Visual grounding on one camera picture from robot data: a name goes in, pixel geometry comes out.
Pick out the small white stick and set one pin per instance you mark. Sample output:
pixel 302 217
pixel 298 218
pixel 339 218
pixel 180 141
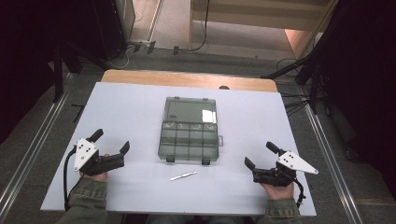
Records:
pixel 183 176

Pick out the grey transparent compartment box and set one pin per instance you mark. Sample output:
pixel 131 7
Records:
pixel 188 137

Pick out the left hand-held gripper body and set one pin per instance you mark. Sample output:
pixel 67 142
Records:
pixel 109 161

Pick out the dark cabinet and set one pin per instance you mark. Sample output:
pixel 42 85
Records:
pixel 109 25

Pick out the wooden table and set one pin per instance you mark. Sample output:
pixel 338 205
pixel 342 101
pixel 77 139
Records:
pixel 186 79

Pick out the metal floor rail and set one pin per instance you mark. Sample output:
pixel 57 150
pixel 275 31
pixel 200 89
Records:
pixel 330 161
pixel 31 158

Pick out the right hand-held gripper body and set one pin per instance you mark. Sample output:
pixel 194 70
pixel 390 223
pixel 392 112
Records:
pixel 274 177

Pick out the person's left hand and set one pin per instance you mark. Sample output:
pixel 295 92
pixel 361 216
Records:
pixel 98 177

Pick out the small dark knob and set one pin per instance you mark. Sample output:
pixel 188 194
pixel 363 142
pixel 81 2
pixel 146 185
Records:
pixel 224 87

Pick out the person's right hand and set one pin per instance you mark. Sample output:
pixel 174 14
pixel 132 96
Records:
pixel 280 192

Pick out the light wooden furniture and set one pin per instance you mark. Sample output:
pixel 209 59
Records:
pixel 249 18

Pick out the black tripod stand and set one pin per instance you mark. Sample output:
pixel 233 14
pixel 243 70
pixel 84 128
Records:
pixel 313 81

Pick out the black metal stand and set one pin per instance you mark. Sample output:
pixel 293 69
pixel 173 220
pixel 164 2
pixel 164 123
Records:
pixel 58 77

